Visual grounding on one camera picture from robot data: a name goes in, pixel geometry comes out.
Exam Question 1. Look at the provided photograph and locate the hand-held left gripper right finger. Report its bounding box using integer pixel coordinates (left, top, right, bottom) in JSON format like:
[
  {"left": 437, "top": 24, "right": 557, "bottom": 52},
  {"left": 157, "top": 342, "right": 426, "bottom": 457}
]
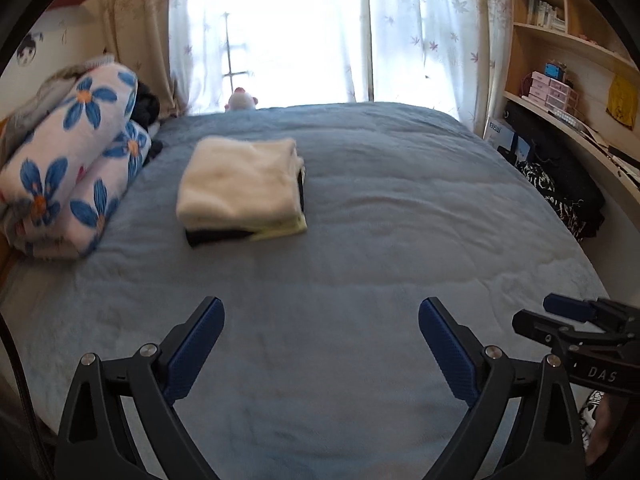
[{"left": 418, "top": 296, "right": 587, "bottom": 480}]

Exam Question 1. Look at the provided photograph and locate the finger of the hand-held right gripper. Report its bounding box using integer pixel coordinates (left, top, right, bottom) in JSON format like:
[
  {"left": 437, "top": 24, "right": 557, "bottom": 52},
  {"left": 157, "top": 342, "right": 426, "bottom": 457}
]
[
  {"left": 543, "top": 294, "right": 640, "bottom": 331},
  {"left": 512, "top": 308, "right": 591, "bottom": 356}
]

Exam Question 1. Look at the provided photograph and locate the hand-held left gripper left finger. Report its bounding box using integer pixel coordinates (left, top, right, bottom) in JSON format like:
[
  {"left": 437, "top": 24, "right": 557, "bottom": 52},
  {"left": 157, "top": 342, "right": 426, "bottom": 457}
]
[{"left": 54, "top": 296, "right": 226, "bottom": 480}]

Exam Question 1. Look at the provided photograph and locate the cream fluffy cardigan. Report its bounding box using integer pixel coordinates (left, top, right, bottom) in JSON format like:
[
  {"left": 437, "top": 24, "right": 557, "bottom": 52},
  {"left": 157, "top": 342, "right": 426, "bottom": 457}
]
[{"left": 176, "top": 136, "right": 306, "bottom": 228}]

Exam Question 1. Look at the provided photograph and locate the person's right forearm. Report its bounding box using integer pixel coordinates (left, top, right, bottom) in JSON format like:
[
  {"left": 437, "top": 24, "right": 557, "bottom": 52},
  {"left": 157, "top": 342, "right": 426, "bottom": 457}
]
[{"left": 585, "top": 392, "right": 626, "bottom": 467}]

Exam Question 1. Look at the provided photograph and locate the person's black white patterned clothing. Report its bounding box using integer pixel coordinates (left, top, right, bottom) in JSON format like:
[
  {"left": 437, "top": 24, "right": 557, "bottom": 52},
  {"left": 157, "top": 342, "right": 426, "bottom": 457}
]
[{"left": 579, "top": 389, "right": 607, "bottom": 436}]

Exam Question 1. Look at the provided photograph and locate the black white patterned garment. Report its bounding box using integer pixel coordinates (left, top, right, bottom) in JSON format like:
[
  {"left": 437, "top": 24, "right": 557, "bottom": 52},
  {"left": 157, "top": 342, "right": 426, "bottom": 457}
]
[{"left": 517, "top": 160, "right": 586, "bottom": 241}]

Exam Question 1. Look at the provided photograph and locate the yellow-green and black garment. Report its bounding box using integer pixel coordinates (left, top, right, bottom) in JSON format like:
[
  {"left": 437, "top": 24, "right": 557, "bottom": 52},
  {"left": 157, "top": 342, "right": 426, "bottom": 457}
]
[{"left": 185, "top": 170, "right": 308, "bottom": 248}]

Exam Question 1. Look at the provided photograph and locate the black bag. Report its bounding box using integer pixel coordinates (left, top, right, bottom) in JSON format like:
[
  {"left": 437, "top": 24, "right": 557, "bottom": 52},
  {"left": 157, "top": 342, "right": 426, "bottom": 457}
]
[{"left": 502, "top": 100, "right": 606, "bottom": 241}]

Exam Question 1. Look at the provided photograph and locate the blue bed blanket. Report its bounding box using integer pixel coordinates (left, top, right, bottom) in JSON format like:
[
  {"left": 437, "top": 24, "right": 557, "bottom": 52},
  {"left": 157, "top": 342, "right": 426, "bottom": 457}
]
[{"left": 0, "top": 101, "right": 621, "bottom": 480}]

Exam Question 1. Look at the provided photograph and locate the curved white desk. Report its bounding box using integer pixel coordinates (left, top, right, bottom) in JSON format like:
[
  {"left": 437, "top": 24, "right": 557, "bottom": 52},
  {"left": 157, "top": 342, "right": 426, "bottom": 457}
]
[{"left": 502, "top": 90, "right": 640, "bottom": 261}]

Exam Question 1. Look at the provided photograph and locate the white blue printed box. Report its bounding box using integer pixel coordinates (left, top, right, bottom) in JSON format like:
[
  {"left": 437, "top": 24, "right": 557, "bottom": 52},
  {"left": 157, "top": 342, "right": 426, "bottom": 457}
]
[{"left": 486, "top": 116, "right": 531, "bottom": 158}]

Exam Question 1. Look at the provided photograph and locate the yellow cloth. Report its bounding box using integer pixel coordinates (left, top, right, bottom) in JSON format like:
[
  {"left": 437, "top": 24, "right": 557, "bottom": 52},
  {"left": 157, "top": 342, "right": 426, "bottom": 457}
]
[{"left": 606, "top": 75, "right": 640, "bottom": 127}]

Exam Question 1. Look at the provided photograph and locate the stack of pink boxes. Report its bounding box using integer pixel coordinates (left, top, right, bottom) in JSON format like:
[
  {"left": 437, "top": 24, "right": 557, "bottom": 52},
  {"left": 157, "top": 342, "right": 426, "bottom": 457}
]
[{"left": 522, "top": 71, "right": 576, "bottom": 108}]

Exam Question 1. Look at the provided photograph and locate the blue floral rolled blanket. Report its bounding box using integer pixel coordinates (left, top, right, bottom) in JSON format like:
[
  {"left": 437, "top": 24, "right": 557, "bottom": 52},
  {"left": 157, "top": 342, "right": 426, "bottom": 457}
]
[{"left": 0, "top": 62, "right": 153, "bottom": 260}]

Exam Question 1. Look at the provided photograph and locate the black clothing pile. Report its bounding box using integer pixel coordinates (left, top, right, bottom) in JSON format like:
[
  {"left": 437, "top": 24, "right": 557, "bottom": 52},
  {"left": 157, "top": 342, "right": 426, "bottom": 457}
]
[{"left": 131, "top": 80, "right": 163, "bottom": 161}]

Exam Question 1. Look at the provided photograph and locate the pink white plush toy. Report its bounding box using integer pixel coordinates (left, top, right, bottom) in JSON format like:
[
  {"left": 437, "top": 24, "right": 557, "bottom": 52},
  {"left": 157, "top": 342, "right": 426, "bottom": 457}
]
[{"left": 224, "top": 86, "right": 260, "bottom": 112}]

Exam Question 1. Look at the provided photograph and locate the wooden bookshelf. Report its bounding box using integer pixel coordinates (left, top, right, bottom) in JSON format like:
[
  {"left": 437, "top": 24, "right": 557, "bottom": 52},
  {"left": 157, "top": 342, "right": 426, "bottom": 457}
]
[{"left": 505, "top": 0, "right": 640, "bottom": 106}]

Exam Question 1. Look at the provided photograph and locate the row of white books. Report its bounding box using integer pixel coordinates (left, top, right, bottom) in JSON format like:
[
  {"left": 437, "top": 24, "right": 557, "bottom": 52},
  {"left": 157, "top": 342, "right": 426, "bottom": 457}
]
[{"left": 525, "top": 0, "right": 568, "bottom": 31}]

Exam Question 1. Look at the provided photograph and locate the white sheer curtain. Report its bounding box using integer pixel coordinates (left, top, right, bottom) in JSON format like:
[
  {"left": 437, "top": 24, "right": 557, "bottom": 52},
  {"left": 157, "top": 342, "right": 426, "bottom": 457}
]
[
  {"left": 369, "top": 0, "right": 493, "bottom": 138},
  {"left": 167, "top": 0, "right": 373, "bottom": 116}
]

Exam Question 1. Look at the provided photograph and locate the beige patterned curtain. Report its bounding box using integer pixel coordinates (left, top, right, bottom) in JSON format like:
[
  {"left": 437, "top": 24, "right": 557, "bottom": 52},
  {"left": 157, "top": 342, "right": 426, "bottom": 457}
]
[{"left": 100, "top": 0, "right": 176, "bottom": 118}]

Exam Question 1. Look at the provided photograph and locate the cartoon face wall sticker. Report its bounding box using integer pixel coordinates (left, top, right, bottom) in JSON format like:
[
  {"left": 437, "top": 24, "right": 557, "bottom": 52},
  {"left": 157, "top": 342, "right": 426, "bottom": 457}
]
[{"left": 16, "top": 31, "right": 45, "bottom": 67}]

